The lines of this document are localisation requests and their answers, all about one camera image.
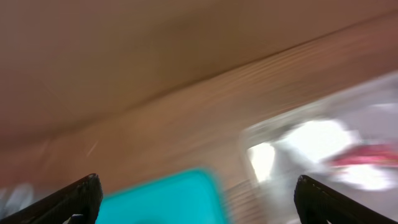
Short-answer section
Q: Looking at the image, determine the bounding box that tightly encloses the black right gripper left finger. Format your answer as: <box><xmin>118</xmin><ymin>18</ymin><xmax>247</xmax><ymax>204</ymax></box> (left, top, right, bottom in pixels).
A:
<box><xmin>1</xmin><ymin>174</ymin><xmax>103</xmax><ymax>224</ymax></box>

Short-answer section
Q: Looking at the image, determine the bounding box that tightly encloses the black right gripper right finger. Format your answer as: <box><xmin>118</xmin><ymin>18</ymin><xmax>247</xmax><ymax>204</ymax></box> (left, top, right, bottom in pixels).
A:
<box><xmin>294</xmin><ymin>175</ymin><xmax>397</xmax><ymax>224</ymax></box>

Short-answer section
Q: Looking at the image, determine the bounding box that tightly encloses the white napkin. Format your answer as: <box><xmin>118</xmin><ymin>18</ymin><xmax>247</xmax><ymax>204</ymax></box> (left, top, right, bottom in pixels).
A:
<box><xmin>248</xmin><ymin>119</ymin><xmax>397</xmax><ymax>191</ymax></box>

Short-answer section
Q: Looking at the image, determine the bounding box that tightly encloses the red snack wrapper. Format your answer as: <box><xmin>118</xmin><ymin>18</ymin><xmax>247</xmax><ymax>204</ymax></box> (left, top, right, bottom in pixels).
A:
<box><xmin>326</xmin><ymin>144</ymin><xmax>397</xmax><ymax>167</ymax></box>

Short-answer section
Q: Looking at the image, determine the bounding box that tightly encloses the clear plastic bin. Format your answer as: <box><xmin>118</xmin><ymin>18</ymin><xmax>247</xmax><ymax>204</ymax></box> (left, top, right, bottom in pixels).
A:
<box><xmin>241</xmin><ymin>72</ymin><xmax>397</xmax><ymax>223</ymax></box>

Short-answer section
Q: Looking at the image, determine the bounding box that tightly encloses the teal plastic tray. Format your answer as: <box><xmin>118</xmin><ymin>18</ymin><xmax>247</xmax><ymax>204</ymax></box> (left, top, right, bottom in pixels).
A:
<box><xmin>96</xmin><ymin>169</ymin><xmax>231</xmax><ymax>224</ymax></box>

